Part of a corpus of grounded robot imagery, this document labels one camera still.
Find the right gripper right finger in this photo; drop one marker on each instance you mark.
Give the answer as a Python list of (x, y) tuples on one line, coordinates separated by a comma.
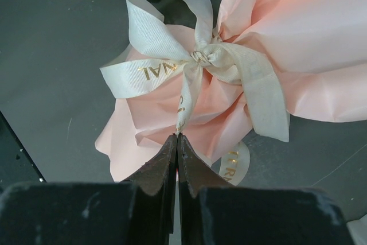
[(193, 172)]

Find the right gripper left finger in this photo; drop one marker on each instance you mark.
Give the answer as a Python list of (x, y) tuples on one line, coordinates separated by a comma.
[(151, 192)]

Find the cream ribbon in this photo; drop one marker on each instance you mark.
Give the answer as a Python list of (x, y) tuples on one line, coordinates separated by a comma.
[(190, 81)]

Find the pink wrapping paper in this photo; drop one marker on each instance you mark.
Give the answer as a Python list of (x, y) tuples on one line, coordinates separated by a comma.
[(317, 47)]

